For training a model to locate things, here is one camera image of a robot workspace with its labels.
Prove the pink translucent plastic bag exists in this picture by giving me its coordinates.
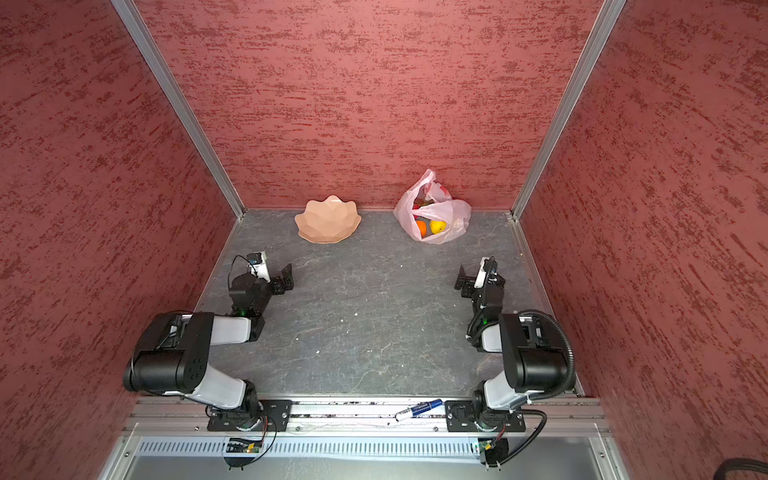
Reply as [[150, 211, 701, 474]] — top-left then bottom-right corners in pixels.
[[393, 169, 472, 245]]

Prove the pink faceted plastic bowl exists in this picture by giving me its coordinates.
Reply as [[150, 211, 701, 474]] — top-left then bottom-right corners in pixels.
[[295, 195, 362, 244]]

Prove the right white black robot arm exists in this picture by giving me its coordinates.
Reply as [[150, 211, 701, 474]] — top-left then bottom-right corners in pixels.
[[454, 257, 576, 416]]

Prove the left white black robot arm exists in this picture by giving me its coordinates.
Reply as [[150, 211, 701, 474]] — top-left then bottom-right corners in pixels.
[[123, 255, 295, 418]]

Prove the fake yellow lemon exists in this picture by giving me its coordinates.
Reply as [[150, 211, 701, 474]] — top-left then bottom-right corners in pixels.
[[429, 220, 447, 235]]

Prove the fake orange fruit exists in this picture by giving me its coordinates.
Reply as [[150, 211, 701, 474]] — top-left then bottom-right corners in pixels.
[[416, 218, 432, 238]]

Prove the blue white marker pen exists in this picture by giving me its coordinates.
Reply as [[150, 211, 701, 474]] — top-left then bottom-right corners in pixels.
[[394, 399, 443, 422]]

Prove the right small circuit board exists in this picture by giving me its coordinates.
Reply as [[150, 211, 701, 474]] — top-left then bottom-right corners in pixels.
[[477, 438, 510, 467]]

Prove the small circuit board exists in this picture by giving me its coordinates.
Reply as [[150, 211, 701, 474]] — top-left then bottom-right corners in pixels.
[[477, 438, 510, 467], [225, 438, 264, 455]]

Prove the left small circuit board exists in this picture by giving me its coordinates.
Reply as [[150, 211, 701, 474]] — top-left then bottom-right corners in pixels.
[[225, 438, 264, 455]]

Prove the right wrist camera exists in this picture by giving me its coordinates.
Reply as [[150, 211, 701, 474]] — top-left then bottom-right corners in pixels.
[[474, 256, 498, 289]]

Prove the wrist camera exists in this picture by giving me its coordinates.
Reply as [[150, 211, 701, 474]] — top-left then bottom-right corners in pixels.
[[246, 251, 271, 283], [474, 256, 498, 289]]

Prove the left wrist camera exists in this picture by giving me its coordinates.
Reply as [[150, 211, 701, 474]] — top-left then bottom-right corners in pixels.
[[246, 251, 271, 283]]

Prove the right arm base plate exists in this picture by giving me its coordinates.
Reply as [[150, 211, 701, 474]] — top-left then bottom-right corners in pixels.
[[443, 400, 526, 434]]

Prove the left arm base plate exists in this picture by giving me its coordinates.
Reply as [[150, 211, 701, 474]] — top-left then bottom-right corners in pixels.
[[206, 399, 294, 434]]

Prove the aluminium front rail frame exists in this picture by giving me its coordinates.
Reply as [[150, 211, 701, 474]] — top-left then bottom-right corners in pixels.
[[98, 394, 628, 480]]

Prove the left aluminium corner post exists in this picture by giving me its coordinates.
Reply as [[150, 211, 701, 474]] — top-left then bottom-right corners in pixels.
[[111, 0, 247, 220]]

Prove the aluminium corner post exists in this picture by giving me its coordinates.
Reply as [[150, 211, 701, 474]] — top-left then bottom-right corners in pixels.
[[511, 0, 626, 222], [111, 0, 247, 220]]

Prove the right aluminium corner post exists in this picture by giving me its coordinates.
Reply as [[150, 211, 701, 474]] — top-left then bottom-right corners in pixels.
[[511, 0, 626, 222]]

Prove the black hose bottom corner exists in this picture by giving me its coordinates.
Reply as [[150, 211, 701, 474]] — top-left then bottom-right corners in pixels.
[[712, 457, 768, 480]]

